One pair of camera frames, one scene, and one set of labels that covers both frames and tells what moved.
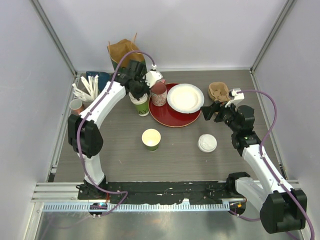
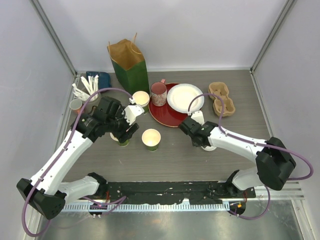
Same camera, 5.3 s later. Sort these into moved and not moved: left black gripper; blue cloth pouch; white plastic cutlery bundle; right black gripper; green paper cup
Moved: right black gripper; left black gripper
Not moved: green paper cup; white plastic cutlery bundle; blue cloth pouch
